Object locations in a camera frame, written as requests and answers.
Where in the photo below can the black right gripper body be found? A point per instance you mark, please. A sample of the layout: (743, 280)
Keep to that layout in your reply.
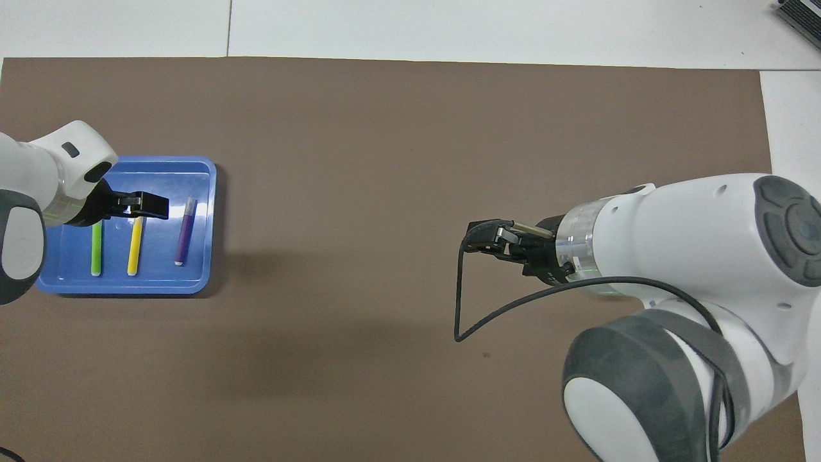
(545, 260)

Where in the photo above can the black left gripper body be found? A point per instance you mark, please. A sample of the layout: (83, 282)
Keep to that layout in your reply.
(90, 205)

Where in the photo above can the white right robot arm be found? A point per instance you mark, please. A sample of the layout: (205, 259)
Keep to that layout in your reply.
(693, 256)

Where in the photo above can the green pen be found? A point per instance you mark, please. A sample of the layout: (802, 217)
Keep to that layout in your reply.
(97, 250)

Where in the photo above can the yellow pen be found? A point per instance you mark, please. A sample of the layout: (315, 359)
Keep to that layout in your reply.
(134, 250)

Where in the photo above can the brown table mat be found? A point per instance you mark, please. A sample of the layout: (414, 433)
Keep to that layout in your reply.
(359, 192)

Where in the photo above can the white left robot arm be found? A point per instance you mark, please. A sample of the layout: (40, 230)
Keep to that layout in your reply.
(25, 173)

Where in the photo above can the dark striped device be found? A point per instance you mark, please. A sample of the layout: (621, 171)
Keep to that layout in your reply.
(805, 16)

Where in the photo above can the purple pen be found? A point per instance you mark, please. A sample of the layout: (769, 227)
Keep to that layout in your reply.
(185, 237)

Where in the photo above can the blue plastic tray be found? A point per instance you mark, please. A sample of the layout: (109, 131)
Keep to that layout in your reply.
(167, 186)

